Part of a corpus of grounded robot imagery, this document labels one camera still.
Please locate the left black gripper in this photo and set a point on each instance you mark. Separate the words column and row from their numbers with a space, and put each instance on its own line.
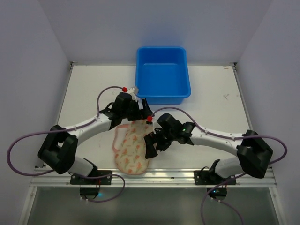
column 142, row 112

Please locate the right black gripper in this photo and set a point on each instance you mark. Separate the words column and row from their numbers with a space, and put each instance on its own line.
column 156, row 139

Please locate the floral mesh laundry bag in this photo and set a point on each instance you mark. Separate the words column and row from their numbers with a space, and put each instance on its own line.
column 129, row 147

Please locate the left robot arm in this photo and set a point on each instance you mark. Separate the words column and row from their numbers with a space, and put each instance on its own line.
column 60, row 145

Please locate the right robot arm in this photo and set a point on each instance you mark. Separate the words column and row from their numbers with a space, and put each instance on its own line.
column 251, row 154

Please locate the blue plastic bin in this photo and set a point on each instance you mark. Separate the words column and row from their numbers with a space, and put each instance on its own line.
column 161, row 74

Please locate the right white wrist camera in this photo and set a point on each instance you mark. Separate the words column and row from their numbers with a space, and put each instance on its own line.
column 151, row 123

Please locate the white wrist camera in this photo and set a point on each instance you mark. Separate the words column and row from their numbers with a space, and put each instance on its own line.
column 151, row 123
column 133, row 92

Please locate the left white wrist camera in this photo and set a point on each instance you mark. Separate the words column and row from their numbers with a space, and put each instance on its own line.
column 133, row 92

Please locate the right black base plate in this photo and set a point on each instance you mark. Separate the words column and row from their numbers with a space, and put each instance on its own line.
column 207, row 177

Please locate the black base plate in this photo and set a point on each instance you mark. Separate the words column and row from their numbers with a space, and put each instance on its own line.
column 207, row 177
column 90, row 188

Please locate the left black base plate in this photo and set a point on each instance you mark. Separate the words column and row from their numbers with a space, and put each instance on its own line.
column 90, row 188

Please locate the aluminium mounting rail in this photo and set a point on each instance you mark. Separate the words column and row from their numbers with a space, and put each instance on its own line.
column 157, row 178

